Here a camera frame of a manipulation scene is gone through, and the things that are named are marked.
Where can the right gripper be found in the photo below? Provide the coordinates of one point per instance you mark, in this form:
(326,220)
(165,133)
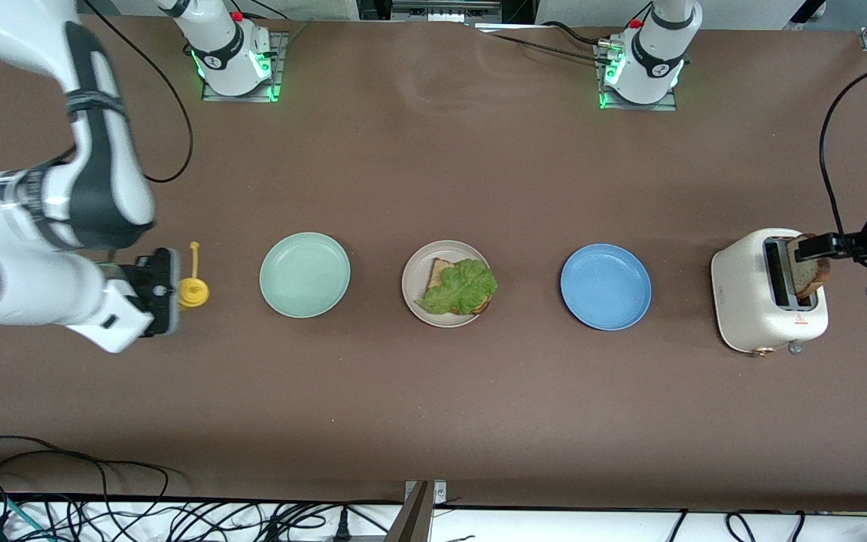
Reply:
(135,275)

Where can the brown bread slice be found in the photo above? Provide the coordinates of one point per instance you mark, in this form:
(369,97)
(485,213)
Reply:
(810,278)
(437,271)

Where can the yellow mustard squeeze bottle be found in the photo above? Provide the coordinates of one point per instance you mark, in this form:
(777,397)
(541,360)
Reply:
(194,292)

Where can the green lettuce leaf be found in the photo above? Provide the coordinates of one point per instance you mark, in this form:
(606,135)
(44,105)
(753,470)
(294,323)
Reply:
(463,290)

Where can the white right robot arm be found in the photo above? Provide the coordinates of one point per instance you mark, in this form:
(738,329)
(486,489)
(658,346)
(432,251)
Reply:
(27,286)

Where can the green plate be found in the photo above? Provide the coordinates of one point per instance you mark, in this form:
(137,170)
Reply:
(304,275)

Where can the blue plate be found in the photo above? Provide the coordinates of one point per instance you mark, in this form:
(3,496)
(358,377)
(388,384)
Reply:
(605,287)

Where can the beige plate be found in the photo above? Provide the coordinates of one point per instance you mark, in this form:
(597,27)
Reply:
(415,275)

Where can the white toaster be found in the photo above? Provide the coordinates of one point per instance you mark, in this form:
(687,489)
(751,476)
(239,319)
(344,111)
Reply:
(742,301)

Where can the black equipment rack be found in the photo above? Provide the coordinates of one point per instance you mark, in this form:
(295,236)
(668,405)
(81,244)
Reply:
(445,9)

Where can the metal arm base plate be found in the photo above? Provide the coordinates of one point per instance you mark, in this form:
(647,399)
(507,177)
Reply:
(640,107)
(281,68)

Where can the metal table bracket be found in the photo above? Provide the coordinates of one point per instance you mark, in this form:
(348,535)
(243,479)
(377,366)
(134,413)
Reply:
(418,512)

